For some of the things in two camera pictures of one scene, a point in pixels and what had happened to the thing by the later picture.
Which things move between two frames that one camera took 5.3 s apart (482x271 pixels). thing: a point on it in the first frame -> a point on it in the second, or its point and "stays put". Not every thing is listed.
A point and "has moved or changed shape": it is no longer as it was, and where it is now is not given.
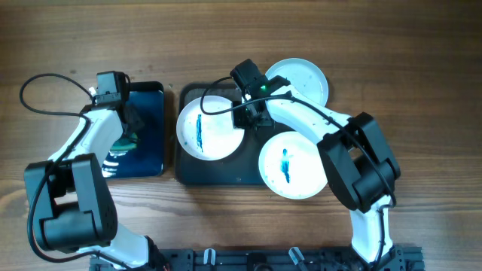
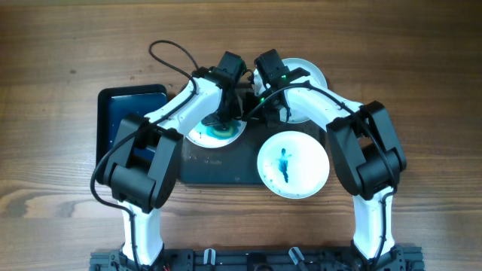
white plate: [291, 166] stays put
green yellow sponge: [125, 144] has moved or changed shape
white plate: [304, 75] stays put
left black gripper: [138, 123] -> [236, 110]
